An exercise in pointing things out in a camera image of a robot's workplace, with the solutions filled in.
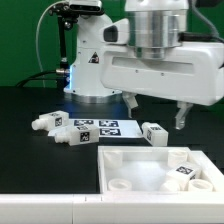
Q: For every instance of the white sheet with tags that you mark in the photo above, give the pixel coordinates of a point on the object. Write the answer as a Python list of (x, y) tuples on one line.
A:
[(112, 128)]

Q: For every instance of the white square tabletop tray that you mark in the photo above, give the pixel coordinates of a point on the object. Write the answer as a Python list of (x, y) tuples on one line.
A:
[(143, 169)]

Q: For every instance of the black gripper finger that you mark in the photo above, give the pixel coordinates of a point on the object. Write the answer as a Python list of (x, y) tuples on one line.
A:
[(131, 103), (184, 108)]

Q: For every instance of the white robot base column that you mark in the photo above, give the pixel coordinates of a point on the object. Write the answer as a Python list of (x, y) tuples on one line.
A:
[(85, 85)]

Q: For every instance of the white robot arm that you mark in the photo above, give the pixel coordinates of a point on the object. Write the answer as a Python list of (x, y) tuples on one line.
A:
[(150, 53)]

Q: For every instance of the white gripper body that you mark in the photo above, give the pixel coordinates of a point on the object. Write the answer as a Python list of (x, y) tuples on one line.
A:
[(192, 72)]

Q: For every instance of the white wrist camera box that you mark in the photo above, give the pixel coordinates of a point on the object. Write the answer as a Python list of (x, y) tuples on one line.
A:
[(116, 33)]

